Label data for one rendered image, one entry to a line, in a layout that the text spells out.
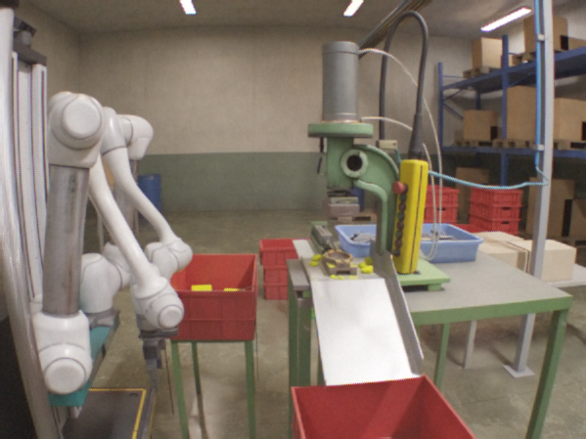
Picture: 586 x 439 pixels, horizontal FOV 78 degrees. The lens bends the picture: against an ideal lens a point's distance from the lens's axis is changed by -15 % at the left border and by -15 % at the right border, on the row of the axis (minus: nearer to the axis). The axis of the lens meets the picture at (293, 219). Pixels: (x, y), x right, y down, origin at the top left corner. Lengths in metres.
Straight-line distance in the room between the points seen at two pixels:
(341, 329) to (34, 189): 1.18
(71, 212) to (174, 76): 8.90
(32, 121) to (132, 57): 8.61
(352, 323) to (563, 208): 6.17
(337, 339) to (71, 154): 0.83
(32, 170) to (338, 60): 1.14
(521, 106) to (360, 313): 6.61
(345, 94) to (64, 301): 1.00
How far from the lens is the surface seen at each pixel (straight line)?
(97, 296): 1.76
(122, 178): 1.63
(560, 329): 1.57
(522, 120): 7.60
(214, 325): 1.80
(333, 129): 1.30
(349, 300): 1.28
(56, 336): 1.12
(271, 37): 9.90
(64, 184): 1.06
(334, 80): 1.36
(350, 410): 1.29
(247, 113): 9.60
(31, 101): 1.68
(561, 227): 7.22
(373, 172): 1.41
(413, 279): 1.38
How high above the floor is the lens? 1.41
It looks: 10 degrees down
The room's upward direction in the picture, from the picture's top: straight up
